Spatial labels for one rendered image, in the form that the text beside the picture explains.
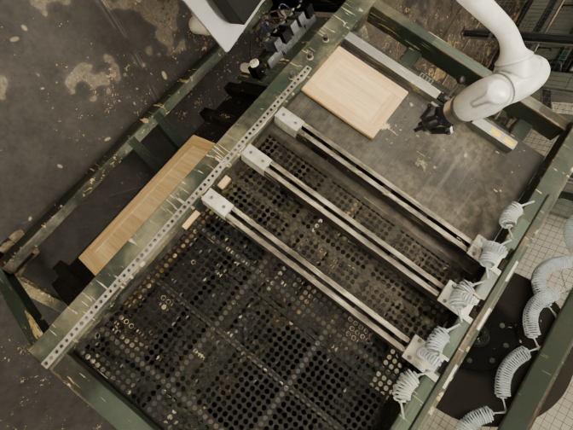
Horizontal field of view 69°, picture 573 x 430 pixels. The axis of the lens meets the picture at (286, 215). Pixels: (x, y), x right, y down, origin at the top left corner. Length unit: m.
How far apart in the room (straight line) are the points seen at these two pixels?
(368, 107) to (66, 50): 1.47
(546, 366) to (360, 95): 1.46
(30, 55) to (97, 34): 0.33
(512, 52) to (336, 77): 0.92
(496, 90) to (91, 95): 1.91
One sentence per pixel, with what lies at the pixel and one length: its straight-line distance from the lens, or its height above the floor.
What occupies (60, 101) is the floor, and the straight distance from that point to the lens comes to 2.41.
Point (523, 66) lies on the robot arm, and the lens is 1.41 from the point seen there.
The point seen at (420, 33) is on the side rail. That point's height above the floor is 1.14.
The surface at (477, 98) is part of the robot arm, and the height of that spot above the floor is 1.81.
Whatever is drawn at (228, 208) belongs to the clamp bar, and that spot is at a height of 1.02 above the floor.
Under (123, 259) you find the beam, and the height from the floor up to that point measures 0.84.
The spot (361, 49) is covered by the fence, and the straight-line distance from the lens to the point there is 2.20.
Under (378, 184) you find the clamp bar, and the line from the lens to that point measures 1.83.
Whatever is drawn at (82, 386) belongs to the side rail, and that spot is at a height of 1.01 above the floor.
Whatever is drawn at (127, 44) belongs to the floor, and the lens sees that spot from 2.51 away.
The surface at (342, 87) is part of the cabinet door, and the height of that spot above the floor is 1.01.
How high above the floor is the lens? 2.27
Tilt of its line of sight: 39 degrees down
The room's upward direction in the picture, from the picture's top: 116 degrees clockwise
